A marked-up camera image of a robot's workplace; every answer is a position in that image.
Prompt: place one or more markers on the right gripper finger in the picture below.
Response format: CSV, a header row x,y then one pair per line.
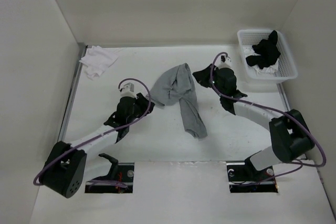
x,y
204,81
203,73

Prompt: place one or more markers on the white tank top on table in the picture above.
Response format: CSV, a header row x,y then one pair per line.
x,y
97,60

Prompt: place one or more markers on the white plastic basket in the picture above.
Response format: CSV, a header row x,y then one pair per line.
x,y
287,67

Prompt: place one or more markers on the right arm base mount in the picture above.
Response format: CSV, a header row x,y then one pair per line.
x,y
243,180

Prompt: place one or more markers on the black tank top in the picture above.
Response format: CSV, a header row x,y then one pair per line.
x,y
267,53

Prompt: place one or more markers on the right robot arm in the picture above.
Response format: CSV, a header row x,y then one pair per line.
x,y
288,139

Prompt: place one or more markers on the grey tank top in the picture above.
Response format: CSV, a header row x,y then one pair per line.
x,y
176,85

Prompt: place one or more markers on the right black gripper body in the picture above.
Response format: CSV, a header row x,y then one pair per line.
x,y
214,78

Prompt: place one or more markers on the white tank top in basket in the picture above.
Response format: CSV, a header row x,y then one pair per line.
x,y
248,51

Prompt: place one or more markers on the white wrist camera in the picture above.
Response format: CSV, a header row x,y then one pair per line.
x,y
226,62
127,90

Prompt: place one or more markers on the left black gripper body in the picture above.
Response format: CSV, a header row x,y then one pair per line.
x,y
139,109

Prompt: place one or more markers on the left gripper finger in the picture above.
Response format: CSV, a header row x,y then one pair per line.
x,y
147,109
141,99

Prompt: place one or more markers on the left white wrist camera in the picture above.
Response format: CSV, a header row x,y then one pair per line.
x,y
127,90

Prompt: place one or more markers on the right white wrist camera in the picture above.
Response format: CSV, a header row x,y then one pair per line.
x,y
226,62

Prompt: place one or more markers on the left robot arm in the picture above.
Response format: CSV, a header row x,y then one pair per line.
x,y
84,163

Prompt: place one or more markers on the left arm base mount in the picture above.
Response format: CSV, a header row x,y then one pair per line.
x,y
110,179

